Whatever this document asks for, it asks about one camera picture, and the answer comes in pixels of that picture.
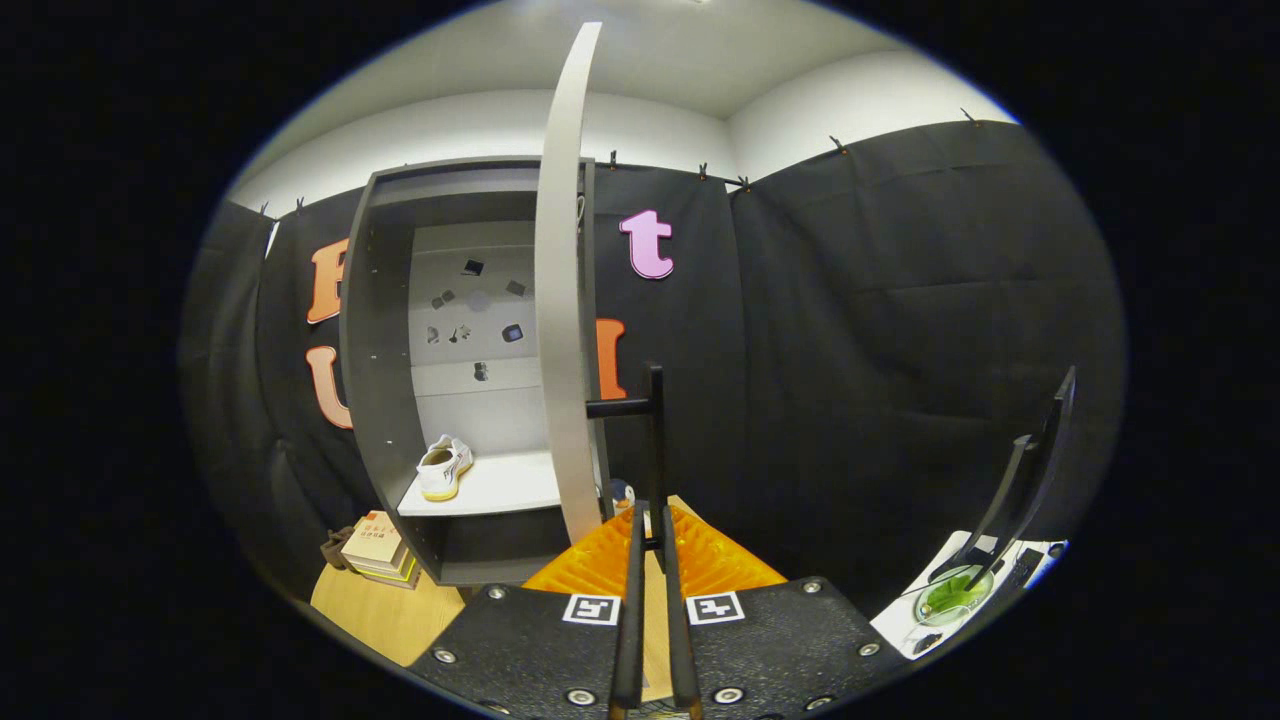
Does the grey shoe cabinet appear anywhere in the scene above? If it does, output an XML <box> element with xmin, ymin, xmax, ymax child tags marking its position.
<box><xmin>338</xmin><ymin>155</ymin><xmax>601</xmax><ymax>588</ymax></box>

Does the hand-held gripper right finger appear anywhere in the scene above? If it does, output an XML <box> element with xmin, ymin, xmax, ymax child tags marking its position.
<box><xmin>655</xmin><ymin>503</ymin><xmax>906</xmax><ymax>720</ymax></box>

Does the white canvas shoe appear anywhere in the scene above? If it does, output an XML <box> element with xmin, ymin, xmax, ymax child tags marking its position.
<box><xmin>416</xmin><ymin>434</ymin><xmax>475</xmax><ymax>502</ymax></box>

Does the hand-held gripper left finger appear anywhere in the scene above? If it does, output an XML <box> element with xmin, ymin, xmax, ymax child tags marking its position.
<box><xmin>408</xmin><ymin>503</ymin><xmax>646</xmax><ymax>720</ymax></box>

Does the black door handle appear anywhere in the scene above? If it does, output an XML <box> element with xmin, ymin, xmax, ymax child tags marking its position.
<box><xmin>585</xmin><ymin>362</ymin><xmax>666</xmax><ymax>576</ymax></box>

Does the black backdrop cloth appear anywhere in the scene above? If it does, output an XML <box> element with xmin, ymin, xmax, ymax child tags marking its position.
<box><xmin>180</xmin><ymin>105</ymin><xmax>1131</xmax><ymax>611</ymax></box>

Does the beige shoe cabinet door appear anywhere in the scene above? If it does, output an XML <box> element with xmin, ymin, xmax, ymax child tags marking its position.
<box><xmin>533</xmin><ymin>22</ymin><xmax>613</xmax><ymax>546</ymax></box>

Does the black stand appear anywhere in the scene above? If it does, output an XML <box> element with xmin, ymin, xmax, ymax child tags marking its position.
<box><xmin>930</xmin><ymin>365</ymin><xmax>1078</xmax><ymax>586</ymax></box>

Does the tan cover book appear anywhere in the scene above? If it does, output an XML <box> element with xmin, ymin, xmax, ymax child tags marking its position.
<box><xmin>340</xmin><ymin>510</ymin><xmax>406</xmax><ymax>573</ymax></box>

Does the white side table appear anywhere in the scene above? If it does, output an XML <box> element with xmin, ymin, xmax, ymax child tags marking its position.
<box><xmin>868</xmin><ymin>530</ymin><xmax>1069</xmax><ymax>661</ymax></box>

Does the yellow edged book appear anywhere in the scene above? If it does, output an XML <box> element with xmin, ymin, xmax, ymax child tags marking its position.
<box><xmin>350</xmin><ymin>545</ymin><xmax>421</xmax><ymax>589</ymax></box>

